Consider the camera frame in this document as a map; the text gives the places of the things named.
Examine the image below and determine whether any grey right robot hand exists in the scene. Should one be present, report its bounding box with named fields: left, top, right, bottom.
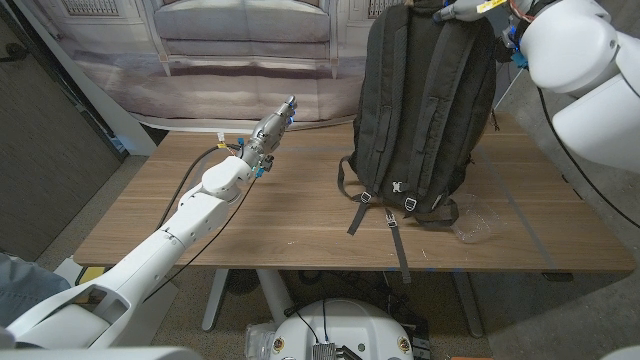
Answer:
left=432, top=0, right=516, bottom=24

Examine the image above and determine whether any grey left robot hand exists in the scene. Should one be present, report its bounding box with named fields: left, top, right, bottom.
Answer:
left=243, top=94, right=299, bottom=171

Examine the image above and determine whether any black backpack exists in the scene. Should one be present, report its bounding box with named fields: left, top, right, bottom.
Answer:
left=337, top=0, right=501, bottom=285

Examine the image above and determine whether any clear plastic clamshell container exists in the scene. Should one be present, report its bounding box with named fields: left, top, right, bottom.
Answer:
left=449, top=193, right=504, bottom=245

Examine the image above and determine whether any printed living room backdrop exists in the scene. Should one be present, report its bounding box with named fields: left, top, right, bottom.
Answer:
left=29, top=0, right=521, bottom=132

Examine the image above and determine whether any white table leg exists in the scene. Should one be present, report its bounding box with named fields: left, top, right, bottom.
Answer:
left=255, top=268, right=296, bottom=326
left=201, top=268, right=230, bottom=333

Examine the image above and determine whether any white leaning board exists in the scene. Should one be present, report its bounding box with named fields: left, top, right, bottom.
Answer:
left=12, top=0, right=157, bottom=156

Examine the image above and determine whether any clear plastic package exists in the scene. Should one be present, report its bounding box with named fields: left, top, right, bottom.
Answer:
left=244, top=322, right=276, bottom=360

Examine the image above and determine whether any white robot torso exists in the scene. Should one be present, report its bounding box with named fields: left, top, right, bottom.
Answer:
left=269, top=298, right=415, bottom=360

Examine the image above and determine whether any yellow floor item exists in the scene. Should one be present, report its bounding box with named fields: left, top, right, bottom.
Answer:
left=74, top=266, right=107, bottom=289

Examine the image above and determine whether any grey table leg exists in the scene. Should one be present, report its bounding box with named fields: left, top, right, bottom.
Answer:
left=452, top=271, right=485, bottom=339

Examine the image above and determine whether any person in blue jeans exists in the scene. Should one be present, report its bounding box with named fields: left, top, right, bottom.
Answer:
left=0, top=252, right=71, bottom=329

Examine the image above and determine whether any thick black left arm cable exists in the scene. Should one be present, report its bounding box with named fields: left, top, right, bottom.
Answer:
left=157, top=144, right=241, bottom=231

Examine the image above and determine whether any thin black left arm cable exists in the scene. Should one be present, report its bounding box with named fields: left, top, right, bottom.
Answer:
left=144, top=177, right=259, bottom=301

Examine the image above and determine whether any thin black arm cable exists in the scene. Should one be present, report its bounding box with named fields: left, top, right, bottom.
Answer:
left=144, top=177, right=259, bottom=301
left=537, top=87, right=640, bottom=230

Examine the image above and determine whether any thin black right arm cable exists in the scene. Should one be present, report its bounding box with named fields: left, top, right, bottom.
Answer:
left=537, top=87, right=640, bottom=230

